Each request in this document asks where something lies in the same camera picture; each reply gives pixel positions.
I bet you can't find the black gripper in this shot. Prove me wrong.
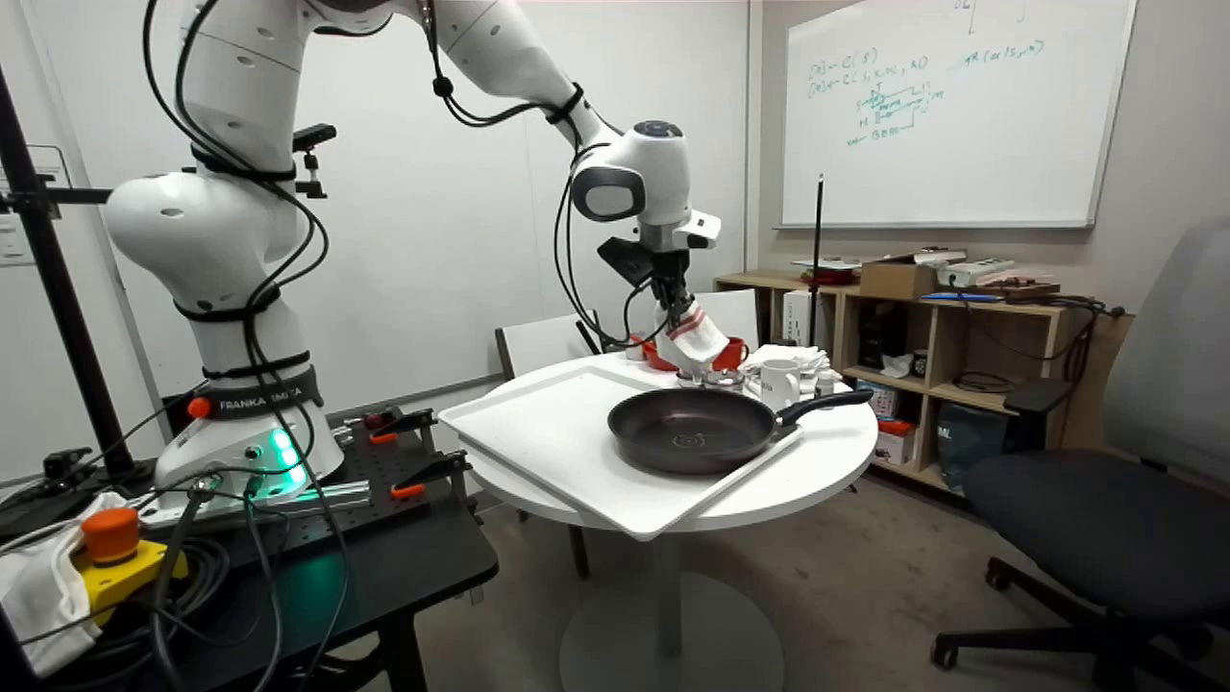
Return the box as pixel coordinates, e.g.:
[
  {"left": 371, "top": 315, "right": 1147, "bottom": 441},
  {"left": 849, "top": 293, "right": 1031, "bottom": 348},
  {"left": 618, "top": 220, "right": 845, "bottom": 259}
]
[{"left": 646, "top": 247, "right": 709, "bottom": 339}]

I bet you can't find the white towel with red stripes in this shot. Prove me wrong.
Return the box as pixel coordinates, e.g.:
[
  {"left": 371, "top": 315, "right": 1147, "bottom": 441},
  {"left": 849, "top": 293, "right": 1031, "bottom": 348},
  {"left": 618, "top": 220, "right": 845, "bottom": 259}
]
[{"left": 659, "top": 300, "right": 746, "bottom": 384}]

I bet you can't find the black frying pan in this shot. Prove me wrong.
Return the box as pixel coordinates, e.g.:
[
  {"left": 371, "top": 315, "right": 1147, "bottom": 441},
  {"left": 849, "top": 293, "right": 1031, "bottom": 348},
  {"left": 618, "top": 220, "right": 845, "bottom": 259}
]
[{"left": 603, "top": 384, "right": 878, "bottom": 482}]

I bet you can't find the large white tray board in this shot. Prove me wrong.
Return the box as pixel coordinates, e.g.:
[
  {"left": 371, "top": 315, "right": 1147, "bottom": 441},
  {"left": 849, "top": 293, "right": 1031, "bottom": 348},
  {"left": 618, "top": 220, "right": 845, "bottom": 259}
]
[{"left": 435, "top": 348, "right": 808, "bottom": 544}]

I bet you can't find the white foam board panel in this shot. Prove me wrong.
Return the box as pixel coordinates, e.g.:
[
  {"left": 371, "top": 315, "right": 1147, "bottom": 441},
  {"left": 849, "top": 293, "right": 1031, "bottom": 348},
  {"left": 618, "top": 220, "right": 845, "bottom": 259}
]
[
  {"left": 496, "top": 313, "right": 608, "bottom": 382},
  {"left": 695, "top": 284, "right": 763, "bottom": 348}
]

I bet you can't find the crumpled white napkin cloth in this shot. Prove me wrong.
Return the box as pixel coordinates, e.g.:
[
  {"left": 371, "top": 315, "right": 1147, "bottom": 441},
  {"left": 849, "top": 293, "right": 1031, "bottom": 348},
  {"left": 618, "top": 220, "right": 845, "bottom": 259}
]
[{"left": 744, "top": 341, "right": 845, "bottom": 415}]

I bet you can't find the thin black pole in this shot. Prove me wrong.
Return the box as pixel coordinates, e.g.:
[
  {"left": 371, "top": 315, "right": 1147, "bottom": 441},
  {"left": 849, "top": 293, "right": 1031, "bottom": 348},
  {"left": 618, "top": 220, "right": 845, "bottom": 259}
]
[{"left": 808, "top": 172, "right": 832, "bottom": 355}]

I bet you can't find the round white table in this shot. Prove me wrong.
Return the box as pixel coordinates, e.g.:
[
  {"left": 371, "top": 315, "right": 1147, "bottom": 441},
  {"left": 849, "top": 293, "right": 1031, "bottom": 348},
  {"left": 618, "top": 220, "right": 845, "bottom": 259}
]
[{"left": 462, "top": 348, "right": 886, "bottom": 692}]

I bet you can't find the small cardboard box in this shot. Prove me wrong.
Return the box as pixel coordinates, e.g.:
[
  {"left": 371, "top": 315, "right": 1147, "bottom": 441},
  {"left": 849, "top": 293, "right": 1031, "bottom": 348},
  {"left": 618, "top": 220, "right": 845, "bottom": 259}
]
[{"left": 856, "top": 259, "right": 938, "bottom": 304}]

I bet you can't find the wooden shelf unit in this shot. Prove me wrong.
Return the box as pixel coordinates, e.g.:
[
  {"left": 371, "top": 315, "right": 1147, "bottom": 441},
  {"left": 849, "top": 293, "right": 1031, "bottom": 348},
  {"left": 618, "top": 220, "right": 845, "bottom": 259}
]
[{"left": 711, "top": 266, "right": 1132, "bottom": 496}]

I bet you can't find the stack of books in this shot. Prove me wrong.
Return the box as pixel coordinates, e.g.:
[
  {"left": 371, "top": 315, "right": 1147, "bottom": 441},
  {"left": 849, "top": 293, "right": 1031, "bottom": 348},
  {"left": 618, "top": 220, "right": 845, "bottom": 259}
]
[{"left": 910, "top": 247, "right": 1070, "bottom": 309}]

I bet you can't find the black perforated workbench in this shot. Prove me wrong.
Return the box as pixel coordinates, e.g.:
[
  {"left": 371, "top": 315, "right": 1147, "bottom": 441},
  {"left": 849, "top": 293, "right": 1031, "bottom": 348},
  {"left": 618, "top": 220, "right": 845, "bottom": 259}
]
[{"left": 0, "top": 405, "right": 503, "bottom": 692}]

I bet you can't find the grey robot mounting plate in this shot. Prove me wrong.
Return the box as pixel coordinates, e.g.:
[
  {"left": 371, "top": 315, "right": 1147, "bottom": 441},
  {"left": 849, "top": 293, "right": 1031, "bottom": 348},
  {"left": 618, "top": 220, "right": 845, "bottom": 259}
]
[{"left": 135, "top": 473, "right": 377, "bottom": 538}]

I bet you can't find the grey office chair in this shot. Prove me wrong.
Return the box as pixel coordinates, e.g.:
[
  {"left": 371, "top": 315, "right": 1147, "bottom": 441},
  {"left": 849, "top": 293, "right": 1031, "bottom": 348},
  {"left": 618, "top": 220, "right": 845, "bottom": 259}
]
[{"left": 931, "top": 214, "right": 1230, "bottom": 692}]

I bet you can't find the orange and yellow emergency stop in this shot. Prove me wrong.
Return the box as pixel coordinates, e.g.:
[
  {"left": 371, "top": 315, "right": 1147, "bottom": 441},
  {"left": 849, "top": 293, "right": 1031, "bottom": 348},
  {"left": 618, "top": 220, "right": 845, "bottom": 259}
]
[{"left": 75, "top": 505, "right": 176, "bottom": 616}]

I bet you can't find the white rag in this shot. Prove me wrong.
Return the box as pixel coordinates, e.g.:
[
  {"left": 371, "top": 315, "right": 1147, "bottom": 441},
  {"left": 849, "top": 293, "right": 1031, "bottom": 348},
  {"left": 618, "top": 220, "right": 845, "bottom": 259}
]
[{"left": 0, "top": 489, "right": 132, "bottom": 680}]

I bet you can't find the black clamp with orange handle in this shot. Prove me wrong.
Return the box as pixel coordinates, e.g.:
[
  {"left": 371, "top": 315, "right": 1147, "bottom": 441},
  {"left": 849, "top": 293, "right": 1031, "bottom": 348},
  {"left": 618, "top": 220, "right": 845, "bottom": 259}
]
[
  {"left": 344, "top": 398, "right": 440, "bottom": 451},
  {"left": 387, "top": 451, "right": 472, "bottom": 505}
]

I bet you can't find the wall whiteboard with writing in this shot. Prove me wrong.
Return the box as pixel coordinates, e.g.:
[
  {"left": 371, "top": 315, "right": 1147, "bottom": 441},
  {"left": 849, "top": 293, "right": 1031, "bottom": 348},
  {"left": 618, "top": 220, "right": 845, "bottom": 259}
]
[{"left": 782, "top": 0, "right": 1147, "bottom": 233}]

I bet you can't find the black vertical frame stand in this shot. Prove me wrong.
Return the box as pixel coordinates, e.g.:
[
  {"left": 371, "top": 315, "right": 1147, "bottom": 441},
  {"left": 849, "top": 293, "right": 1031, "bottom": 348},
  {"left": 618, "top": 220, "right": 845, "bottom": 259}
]
[{"left": 0, "top": 70, "right": 164, "bottom": 482}]

